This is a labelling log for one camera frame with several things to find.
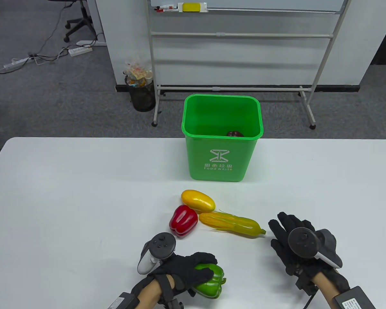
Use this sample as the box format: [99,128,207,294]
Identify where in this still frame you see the black right wrist box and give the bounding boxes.
[332,286,378,309]

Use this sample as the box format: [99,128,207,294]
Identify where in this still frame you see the small white power strip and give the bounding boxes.
[4,57,29,69]

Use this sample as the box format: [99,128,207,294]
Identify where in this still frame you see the person's right forearm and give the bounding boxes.
[312,270,345,309]

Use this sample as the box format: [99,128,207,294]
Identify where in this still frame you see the black left wrist box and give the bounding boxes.
[107,292,140,309]

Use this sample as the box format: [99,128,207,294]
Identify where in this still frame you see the yellow mango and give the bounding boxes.
[181,190,216,213]

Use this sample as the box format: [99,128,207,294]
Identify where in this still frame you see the person's left hand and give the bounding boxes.
[146,252,218,298]

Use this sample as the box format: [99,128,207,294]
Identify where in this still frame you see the black office chair base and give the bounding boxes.
[64,0,95,43]

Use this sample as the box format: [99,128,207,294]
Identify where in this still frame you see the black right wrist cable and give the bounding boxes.
[304,290,317,309]

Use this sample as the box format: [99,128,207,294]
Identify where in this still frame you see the rubbish in clear bag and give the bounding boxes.
[122,58,154,88]

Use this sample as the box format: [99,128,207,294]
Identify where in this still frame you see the person's left forearm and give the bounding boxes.
[129,277,168,309]

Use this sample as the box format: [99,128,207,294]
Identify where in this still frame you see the long white power strip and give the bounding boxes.
[69,47,93,57]

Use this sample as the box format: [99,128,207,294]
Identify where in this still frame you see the whiteboard stand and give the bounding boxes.
[147,0,353,130]

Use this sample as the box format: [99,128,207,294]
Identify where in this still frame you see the black wrist box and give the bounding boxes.
[332,286,378,309]
[107,292,140,309]

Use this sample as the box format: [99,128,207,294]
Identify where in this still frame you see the person's right hand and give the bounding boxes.
[268,212,351,295]

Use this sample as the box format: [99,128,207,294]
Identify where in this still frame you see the black mesh trash can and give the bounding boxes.
[125,77,156,112]

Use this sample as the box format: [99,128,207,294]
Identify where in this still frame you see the green food waste bin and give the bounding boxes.
[181,94,264,183]

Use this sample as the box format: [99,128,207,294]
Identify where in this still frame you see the red bell pepper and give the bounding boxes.
[169,205,199,237]

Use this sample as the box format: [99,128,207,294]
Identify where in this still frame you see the yellow corn cob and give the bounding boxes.
[199,209,267,239]

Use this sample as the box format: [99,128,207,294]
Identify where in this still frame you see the grey hand controller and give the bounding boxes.
[288,227,343,269]
[138,232,177,275]

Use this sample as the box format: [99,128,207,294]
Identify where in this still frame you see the black floor cable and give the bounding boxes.
[0,6,72,74]

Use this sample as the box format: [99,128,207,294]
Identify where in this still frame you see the green bell pepper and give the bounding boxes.
[193,263,227,299]

